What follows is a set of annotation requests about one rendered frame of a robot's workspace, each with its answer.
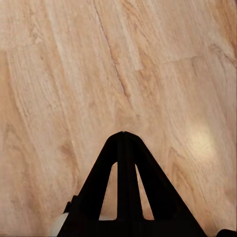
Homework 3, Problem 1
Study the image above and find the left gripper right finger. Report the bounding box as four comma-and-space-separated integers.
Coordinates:
124, 131, 207, 237

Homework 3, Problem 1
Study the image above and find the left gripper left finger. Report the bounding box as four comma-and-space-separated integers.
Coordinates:
57, 131, 132, 237

